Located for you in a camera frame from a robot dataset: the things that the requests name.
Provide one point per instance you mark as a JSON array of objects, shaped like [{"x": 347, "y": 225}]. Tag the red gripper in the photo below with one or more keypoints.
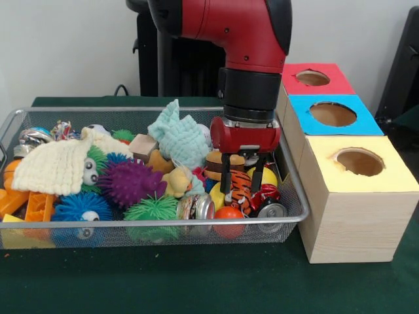
[{"x": 245, "y": 137}]

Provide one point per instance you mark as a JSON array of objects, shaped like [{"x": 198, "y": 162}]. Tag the orange striped tiger plush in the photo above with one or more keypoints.
[{"x": 240, "y": 181}]

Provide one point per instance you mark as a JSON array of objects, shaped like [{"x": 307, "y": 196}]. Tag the wooden box with three holes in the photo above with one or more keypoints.
[{"x": 357, "y": 222}]

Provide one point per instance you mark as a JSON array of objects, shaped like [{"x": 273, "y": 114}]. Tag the shallow silver mesh bin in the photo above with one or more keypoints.
[{"x": 98, "y": 111}]

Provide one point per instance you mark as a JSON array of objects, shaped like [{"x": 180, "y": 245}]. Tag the yellow ball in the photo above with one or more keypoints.
[{"x": 270, "y": 178}]

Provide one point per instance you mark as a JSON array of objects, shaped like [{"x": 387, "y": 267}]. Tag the toy hamburger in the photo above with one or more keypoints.
[{"x": 212, "y": 167}]

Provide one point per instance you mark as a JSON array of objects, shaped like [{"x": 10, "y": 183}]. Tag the crushed red can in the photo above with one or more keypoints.
[{"x": 270, "y": 196}]

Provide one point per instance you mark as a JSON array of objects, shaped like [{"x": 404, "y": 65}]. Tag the orange red ball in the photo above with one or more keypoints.
[{"x": 229, "y": 214}]

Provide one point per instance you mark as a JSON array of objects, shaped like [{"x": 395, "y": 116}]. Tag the yellow plush duck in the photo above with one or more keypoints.
[{"x": 176, "y": 183}]

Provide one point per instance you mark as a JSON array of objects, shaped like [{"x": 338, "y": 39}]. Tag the mint green cloth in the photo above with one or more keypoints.
[{"x": 180, "y": 140}]

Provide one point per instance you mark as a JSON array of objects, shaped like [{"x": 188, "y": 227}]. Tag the purple spiky rubber toy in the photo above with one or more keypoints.
[{"x": 131, "y": 183}]

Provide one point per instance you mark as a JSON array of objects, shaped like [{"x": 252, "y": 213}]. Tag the dark green tablecloth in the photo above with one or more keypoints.
[
  {"x": 196, "y": 281},
  {"x": 409, "y": 119}
]

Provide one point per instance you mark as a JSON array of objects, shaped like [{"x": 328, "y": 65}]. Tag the cream knitted cloth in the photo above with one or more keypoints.
[{"x": 49, "y": 167}]

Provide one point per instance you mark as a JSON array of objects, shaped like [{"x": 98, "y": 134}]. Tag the black stand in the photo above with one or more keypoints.
[{"x": 402, "y": 65}]

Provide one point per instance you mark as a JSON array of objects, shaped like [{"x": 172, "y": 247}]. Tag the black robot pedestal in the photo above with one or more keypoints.
[{"x": 183, "y": 72}]

